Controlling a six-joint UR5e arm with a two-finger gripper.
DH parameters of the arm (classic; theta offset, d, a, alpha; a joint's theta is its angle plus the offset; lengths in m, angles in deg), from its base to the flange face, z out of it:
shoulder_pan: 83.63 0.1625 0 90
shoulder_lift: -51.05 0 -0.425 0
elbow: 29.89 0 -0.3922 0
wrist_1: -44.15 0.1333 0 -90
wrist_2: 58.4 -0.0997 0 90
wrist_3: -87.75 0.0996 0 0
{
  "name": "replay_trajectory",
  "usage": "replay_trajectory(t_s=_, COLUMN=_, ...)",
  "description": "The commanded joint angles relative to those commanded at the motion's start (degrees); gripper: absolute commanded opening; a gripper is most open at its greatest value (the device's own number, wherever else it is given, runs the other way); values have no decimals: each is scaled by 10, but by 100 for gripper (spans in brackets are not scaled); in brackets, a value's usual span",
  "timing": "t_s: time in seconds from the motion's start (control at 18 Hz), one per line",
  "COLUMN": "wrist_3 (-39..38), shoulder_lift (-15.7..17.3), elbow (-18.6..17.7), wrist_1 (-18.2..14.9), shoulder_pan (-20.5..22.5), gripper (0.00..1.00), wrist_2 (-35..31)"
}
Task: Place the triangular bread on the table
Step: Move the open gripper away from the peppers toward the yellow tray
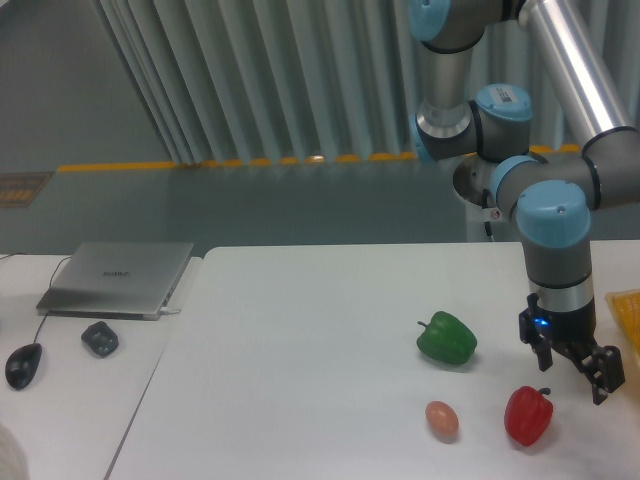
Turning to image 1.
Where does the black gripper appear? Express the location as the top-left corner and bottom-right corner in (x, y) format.
(518, 293), (625, 405)

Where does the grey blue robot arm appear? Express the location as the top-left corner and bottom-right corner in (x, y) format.
(408, 1), (639, 404)

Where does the yellow plastic basket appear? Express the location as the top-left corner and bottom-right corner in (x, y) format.
(605, 289), (640, 363)

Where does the red bell pepper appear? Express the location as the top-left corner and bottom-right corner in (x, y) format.
(504, 386), (554, 447)

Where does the green bell pepper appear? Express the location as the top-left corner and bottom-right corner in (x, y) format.
(416, 311), (478, 366)

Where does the brown egg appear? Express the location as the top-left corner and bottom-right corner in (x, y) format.
(425, 401), (460, 442)

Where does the white corrugated curtain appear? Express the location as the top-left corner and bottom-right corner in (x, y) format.
(95, 1), (569, 165)

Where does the silver laptop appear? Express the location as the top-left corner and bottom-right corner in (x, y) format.
(37, 242), (193, 320)

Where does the black power adapter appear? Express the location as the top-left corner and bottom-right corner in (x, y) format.
(81, 321), (119, 358)

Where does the black computer mouse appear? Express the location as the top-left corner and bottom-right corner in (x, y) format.
(5, 342), (43, 391)

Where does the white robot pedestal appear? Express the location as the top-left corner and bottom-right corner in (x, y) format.
(453, 154), (518, 243)

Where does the black mouse cable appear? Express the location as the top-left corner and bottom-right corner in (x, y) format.
(0, 253), (74, 346)

